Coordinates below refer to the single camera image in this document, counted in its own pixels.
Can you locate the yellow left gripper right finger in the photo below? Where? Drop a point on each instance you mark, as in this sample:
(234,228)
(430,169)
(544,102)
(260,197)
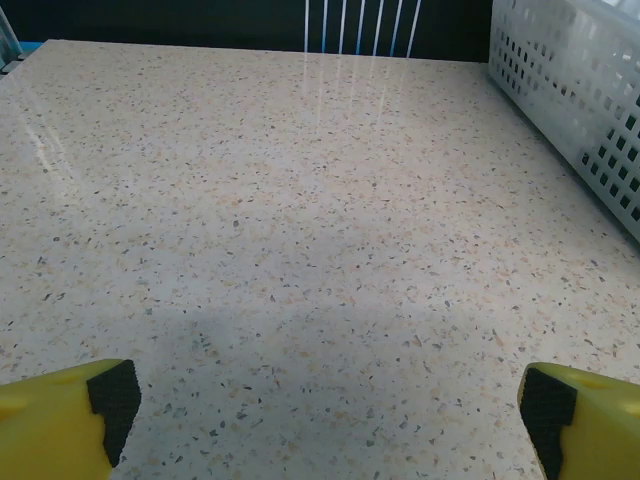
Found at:
(595,430)

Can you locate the aluminium frame rail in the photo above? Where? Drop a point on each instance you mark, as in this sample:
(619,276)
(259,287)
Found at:
(7,45)

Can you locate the grey perforated plastic basket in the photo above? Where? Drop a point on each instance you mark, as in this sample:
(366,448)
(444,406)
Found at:
(565,50)

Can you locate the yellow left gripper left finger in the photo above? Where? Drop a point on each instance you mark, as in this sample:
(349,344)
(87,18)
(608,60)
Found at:
(45,425)

